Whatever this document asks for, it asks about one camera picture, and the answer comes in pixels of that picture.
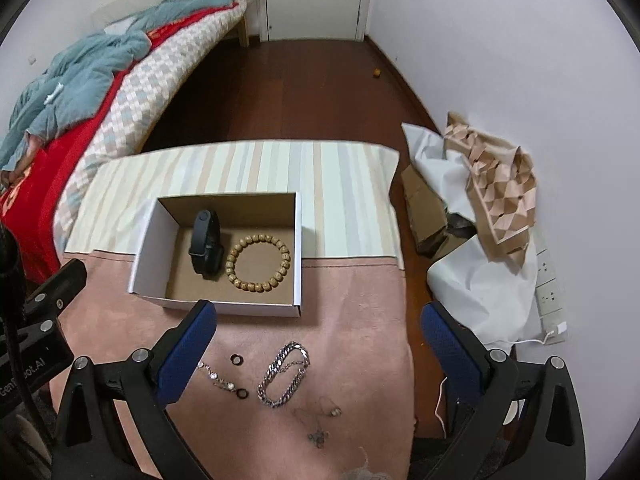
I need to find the teal blue quilt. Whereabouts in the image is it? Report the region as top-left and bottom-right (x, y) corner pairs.
(1, 0), (234, 171)

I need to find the white charger cable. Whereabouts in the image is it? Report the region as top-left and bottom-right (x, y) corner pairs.
(433, 320), (569, 441)

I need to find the pink and striped table cloth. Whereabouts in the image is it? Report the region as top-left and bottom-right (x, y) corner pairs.
(61, 141), (414, 479)

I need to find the white cardboard box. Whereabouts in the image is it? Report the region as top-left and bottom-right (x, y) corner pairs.
(128, 193), (303, 318)

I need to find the beige geometric pattern scarf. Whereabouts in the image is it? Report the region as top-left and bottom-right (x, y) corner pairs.
(444, 112), (537, 272)

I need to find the red bed blanket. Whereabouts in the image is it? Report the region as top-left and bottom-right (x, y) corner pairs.
(1, 3), (233, 284)

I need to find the checkered bed sheet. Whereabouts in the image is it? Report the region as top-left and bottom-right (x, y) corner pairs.
(52, 0), (247, 257)

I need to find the wooden bead bracelet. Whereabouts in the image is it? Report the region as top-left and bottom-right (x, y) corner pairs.
(223, 232), (292, 295)

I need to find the thick silver chain bracelet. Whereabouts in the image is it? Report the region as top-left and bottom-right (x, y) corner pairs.
(256, 340), (312, 410)

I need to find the white power strip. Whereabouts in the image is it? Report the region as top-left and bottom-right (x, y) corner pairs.
(532, 226), (567, 344)

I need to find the brown cardboard box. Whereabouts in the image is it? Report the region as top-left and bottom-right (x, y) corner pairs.
(401, 166), (477, 262)

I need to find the black smart band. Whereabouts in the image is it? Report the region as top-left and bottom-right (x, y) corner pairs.
(189, 209), (224, 278)

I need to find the thin silver pendant necklace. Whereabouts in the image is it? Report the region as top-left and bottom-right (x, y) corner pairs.
(292, 398), (344, 450)

